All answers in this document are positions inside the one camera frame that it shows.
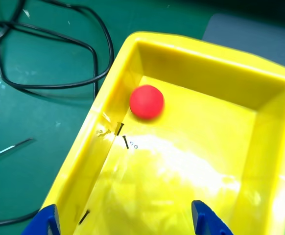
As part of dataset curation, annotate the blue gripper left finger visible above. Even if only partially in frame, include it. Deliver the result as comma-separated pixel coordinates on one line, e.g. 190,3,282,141
21,204,60,235

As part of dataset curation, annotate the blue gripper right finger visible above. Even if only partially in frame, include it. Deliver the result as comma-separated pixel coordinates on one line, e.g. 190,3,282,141
191,199,234,235

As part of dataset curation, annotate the red ball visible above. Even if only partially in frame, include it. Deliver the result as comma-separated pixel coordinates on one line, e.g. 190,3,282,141
129,84,165,120

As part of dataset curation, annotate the yellow plastic bin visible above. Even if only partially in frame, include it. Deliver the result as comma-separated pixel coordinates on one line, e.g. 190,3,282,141
41,30,285,235

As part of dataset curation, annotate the small black screw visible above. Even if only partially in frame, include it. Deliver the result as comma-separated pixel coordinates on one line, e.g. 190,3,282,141
78,210,91,226
114,121,125,136
121,135,130,150

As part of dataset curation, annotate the black cable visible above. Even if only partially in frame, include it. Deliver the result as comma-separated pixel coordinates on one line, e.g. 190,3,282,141
0,14,99,100
0,209,42,227
0,0,115,90
0,0,26,48

